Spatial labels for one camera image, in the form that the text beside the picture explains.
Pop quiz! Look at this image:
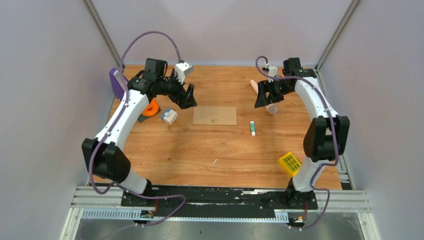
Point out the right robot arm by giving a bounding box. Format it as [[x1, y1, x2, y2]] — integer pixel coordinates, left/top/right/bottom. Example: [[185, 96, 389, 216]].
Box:
[[254, 56, 350, 209]]

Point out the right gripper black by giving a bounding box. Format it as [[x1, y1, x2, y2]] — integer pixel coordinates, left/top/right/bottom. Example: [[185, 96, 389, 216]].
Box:
[[255, 78, 293, 109]]

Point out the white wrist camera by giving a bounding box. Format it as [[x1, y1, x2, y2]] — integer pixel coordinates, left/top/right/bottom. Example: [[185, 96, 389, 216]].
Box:
[[263, 64, 278, 82], [174, 60, 194, 85]]

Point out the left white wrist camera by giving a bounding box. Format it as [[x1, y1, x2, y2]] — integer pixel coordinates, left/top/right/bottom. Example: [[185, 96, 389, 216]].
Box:
[[174, 60, 194, 85]]

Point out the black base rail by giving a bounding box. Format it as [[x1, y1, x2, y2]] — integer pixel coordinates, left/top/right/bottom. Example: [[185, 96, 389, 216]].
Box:
[[120, 185, 318, 219]]

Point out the purple holder stand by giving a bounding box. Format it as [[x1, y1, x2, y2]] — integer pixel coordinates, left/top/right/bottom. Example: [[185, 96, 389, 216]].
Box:
[[109, 68, 128, 101]]

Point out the green white glue stick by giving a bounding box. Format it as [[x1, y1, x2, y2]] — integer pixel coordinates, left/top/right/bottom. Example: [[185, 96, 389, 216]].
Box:
[[249, 120, 256, 137]]

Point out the purple cable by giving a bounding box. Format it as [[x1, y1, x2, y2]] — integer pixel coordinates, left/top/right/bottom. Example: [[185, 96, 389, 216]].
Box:
[[88, 31, 187, 228], [255, 55, 341, 231]]

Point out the yellow toy block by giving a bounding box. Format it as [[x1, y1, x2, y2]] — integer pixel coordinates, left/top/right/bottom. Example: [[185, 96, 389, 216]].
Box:
[[277, 152, 302, 178]]

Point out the pink cylindrical tube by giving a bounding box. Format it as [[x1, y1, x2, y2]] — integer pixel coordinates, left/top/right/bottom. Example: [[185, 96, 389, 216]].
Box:
[[250, 79, 278, 115]]

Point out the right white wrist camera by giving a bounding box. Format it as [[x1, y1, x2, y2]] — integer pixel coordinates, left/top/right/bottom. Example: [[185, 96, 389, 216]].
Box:
[[263, 64, 278, 82]]

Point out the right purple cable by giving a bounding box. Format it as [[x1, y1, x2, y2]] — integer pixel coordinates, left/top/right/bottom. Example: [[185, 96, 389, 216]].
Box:
[[255, 55, 341, 231]]

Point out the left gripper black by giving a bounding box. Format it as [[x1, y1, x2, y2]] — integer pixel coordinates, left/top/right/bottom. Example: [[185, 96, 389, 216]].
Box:
[[156, 69, 198, 110]]

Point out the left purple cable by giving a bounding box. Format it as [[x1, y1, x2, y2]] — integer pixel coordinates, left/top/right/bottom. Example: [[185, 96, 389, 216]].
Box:
[[88, 31, 187, 228]]

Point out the blue white toy block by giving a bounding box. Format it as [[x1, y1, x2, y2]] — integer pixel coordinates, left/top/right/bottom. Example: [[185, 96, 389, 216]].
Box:
[[160, 108, 179, 125]]

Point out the brown paper envelope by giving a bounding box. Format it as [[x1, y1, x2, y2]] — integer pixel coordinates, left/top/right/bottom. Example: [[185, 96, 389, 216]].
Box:
[[192, 106, 237, 126]]

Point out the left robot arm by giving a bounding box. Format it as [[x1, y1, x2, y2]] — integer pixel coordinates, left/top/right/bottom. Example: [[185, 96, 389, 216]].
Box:
[[81, 58, 197, 207]]

